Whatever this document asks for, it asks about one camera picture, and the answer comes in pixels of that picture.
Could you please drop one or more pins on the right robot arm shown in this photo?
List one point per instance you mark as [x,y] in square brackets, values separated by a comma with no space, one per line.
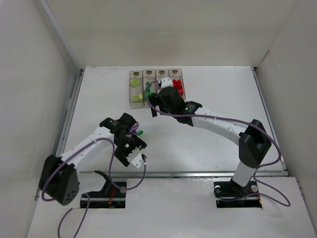
[250,137]

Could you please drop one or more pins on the lime square lego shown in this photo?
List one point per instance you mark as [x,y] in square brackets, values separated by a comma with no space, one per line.
[135,82]
[135,98]

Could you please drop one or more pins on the clear bin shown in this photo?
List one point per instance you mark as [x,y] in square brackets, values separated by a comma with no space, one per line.
[177,74]
[160,74]
[135,90]
[149,75]

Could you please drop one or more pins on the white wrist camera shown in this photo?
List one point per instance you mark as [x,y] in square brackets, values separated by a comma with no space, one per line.
[136,159]
[165,82]

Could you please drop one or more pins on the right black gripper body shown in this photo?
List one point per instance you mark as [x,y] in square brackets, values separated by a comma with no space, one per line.
[158,102]

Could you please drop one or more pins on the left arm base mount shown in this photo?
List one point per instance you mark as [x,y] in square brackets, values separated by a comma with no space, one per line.
[97,191]

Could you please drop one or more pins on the purple flower lego piece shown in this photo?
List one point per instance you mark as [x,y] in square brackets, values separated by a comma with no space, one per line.
[134,128]

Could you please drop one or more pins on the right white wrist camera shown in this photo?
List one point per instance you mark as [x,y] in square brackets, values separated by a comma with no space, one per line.
[165,82]

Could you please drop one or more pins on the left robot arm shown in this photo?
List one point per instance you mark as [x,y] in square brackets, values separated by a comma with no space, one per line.
[59,179]

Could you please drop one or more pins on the red large lego brick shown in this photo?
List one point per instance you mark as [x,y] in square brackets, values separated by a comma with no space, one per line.
[177,84]

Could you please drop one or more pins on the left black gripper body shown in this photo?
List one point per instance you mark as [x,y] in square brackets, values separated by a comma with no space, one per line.
[130,152]

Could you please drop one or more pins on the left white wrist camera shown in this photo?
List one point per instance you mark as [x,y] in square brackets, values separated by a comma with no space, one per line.
[136,159]

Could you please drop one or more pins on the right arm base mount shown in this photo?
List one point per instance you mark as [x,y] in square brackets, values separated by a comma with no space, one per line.
[230,195]

